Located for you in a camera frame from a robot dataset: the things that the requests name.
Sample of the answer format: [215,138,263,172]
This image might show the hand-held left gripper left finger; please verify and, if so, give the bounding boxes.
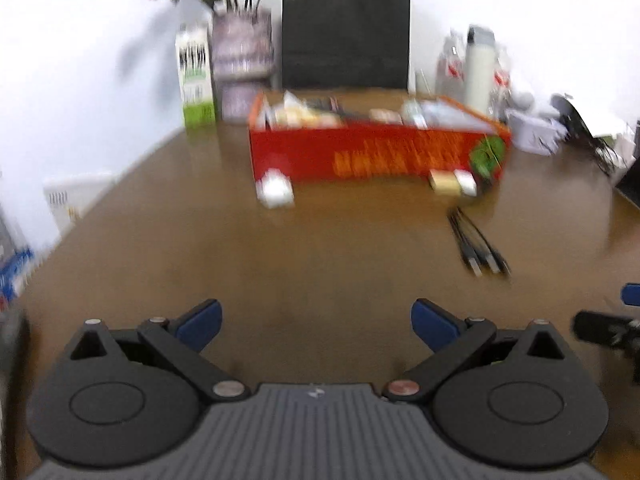
[70,299,251,402]

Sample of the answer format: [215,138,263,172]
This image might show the black paper bag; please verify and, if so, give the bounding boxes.
[281,0,412,92]

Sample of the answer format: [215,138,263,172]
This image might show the yellow food packet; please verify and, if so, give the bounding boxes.
[275,107,342,129]

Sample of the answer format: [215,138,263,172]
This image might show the brown wooden desktop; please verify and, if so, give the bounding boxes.
[10,87,640,480]

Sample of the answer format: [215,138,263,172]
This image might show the purple patterned wrapped vase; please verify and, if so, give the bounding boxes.
[210,7,276,122]

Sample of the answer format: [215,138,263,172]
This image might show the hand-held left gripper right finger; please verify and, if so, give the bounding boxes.
[382,299,566,402]

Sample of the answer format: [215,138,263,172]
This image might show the white tissue pack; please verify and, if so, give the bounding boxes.
[402,100,429,129]

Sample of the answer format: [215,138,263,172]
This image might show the white thermos bottle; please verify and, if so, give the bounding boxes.
[465,25,497,113]

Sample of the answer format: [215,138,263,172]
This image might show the small white box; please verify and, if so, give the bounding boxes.
[454,171,479,196]

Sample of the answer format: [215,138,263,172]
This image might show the white green drink carton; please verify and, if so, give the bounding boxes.
[175,24,218,130]

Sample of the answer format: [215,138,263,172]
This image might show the blue white clutter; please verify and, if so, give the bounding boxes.
[0,247,36,306]

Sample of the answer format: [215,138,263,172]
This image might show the white storage box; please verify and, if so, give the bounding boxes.
[44,172,116,233]

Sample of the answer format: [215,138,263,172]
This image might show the small beige box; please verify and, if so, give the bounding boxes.
[429,170,458,195]

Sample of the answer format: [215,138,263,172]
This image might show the white round speaker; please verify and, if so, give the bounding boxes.
[510,87,538,111]

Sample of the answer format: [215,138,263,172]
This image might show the black usb cable bundle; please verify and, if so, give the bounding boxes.
[447,206,512,278]

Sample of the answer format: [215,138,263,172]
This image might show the black charger cable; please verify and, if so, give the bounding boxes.
[555,95,617,176]

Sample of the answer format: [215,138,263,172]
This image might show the clear plastic water bottle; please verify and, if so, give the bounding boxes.
[492,47,514,116]
[437,30,471,98]

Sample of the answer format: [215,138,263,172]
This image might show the white plastic bag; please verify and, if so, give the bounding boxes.
[507,109,568,156]

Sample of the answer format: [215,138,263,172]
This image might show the red cardboard box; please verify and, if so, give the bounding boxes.
[248,89,513,196]

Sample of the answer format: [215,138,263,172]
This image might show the white plastic packet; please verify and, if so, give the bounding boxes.
[265,91,311,126]

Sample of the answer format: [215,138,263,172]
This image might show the small white packet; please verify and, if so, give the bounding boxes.
[255,169,296,209]

